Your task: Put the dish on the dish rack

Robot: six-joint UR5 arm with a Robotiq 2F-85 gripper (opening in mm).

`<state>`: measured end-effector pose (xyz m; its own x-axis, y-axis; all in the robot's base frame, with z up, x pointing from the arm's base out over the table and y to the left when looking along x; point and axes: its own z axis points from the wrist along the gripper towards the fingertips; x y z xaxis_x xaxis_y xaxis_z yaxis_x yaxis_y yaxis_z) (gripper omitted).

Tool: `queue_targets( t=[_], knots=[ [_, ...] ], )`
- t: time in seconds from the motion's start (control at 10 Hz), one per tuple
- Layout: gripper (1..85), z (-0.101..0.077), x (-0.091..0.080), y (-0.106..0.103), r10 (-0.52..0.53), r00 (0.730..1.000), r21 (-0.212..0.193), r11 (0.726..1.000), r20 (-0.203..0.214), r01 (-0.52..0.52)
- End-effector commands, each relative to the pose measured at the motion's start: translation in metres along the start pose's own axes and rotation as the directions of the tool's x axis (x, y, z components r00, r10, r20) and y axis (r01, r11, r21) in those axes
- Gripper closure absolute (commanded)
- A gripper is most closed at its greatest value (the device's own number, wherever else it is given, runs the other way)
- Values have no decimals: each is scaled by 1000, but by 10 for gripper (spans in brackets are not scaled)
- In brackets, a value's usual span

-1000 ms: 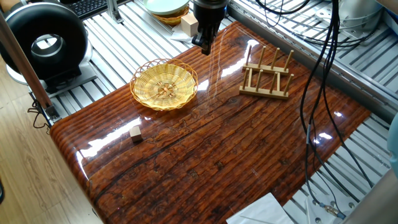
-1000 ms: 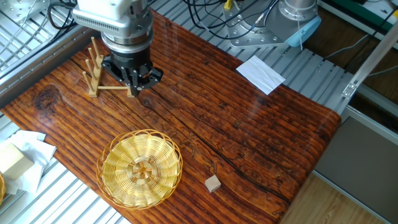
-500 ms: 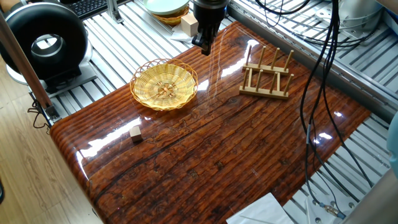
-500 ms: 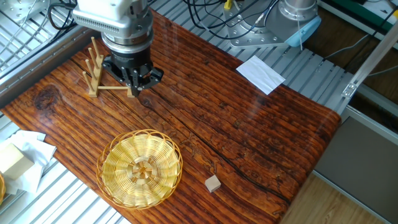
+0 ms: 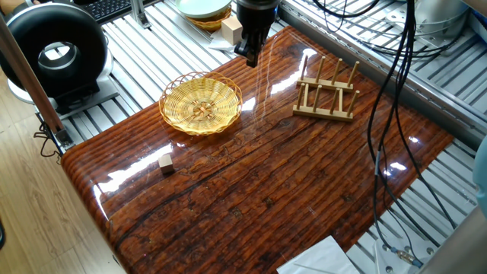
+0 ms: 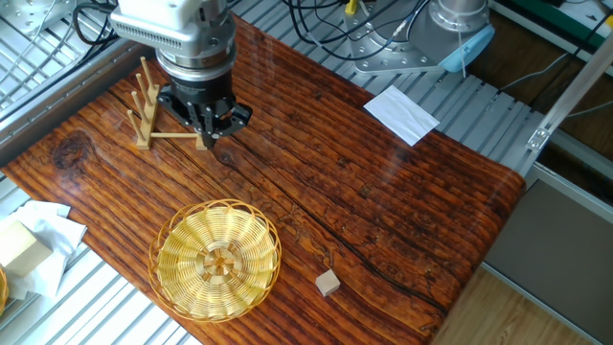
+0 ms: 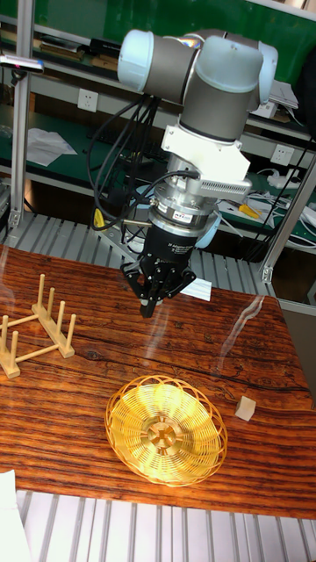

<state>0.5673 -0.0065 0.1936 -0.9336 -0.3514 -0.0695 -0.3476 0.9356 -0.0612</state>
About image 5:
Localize wood-grain table cover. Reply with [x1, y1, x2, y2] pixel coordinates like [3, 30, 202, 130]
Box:
[60, 24, 456, 274]

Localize yellow wicker basket dish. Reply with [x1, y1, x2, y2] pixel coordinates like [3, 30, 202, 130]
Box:
[158, 71, 244, 136]

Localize black cable with grey sleeve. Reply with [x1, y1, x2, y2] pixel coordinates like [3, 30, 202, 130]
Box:
[366, 0, 424, 268]

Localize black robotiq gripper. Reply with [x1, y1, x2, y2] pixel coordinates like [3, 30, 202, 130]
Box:
[233, 0, 281, 69]

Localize thin black cable loops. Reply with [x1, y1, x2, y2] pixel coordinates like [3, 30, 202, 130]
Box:
[310, 0, 463, 59]

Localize wooden peg dish rack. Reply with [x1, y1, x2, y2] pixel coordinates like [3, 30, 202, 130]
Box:
[292, 54, 361, 123]

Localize white tissue cloth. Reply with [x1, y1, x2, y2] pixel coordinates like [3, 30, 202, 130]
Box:
[208, 28, 239, 53]

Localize thin black floor cable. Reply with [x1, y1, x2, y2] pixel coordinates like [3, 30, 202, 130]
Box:
[33, 120, 62, 160]

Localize small wooden cube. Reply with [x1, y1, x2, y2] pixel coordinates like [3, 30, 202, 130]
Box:
[158, 154, 175, 175]

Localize yellow wicker basket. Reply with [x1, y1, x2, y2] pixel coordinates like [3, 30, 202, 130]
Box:
[185, 5, 233, 32]

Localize silver metal pedestal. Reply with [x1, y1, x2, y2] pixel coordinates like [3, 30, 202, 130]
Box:
[412, 0, 473, 39]

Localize black ring-shaped device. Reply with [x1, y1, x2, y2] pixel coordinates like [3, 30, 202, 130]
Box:
[0, 2, 114, 115]

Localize white paper sheet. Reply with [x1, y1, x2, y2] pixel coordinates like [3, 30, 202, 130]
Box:
[276, 234, 361, 274]

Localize black keyboard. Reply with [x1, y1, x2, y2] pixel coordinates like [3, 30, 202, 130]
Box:
[81, 0, 134, 24]

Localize large beige wooden block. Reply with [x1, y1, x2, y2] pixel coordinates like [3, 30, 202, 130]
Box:
[221, 15, 244, 46]

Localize silver mount plate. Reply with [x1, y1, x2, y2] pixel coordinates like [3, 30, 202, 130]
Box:
[384, 2, 472, 58]
[372, 237, 438, 274]

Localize thick black cable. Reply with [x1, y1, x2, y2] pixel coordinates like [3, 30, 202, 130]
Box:
[393, 0, 458, 230]

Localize aluminium frame post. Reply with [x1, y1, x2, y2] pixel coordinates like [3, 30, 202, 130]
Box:
[0, 17, 75, 150]
[129, 0, 152, 30]

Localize pale green plate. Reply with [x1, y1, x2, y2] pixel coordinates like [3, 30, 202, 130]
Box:
[174, 0, 233, 19]

